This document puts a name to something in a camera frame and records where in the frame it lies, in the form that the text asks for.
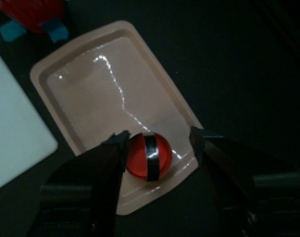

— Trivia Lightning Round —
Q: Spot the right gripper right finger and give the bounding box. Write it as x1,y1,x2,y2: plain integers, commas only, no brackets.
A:
188,124,300,237

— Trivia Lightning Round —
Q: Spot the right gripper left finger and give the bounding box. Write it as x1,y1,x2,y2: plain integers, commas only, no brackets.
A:
26,130,133,237

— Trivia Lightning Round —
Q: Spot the red ball with black stripe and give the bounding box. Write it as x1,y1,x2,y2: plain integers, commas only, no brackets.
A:
125,131,176,182

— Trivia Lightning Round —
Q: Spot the pink rectangular tray plate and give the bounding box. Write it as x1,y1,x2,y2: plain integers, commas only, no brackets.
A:
29,19,205,217

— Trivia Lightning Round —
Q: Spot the white cutting board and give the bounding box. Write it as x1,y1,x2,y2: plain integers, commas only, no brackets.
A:
0,44,59,194

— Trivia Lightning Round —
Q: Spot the blue toy piece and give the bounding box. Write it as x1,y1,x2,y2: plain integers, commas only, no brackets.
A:
43,18,71,44

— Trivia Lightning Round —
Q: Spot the small blue block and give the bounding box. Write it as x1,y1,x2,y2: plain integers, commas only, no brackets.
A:
0,19,29,44

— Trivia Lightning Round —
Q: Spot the pink cup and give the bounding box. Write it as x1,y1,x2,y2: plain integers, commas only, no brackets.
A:
0,0,71,34

